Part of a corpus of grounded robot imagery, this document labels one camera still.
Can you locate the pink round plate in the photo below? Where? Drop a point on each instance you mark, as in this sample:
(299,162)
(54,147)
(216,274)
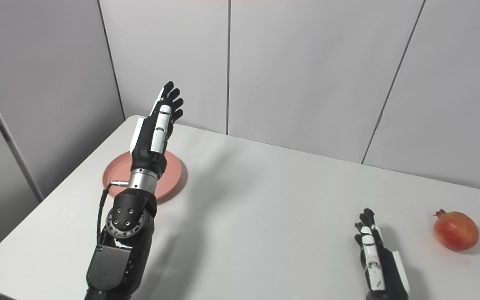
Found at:
(169,175)

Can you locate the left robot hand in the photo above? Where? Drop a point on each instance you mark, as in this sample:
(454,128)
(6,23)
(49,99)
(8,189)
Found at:
(154,133)

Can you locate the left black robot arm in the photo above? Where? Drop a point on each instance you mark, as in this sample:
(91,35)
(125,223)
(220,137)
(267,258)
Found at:
(125,237)

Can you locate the red pomegranate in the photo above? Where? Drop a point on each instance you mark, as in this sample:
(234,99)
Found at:
(456,230)

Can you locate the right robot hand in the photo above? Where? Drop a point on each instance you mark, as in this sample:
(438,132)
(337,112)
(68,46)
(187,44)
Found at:
(379,262)

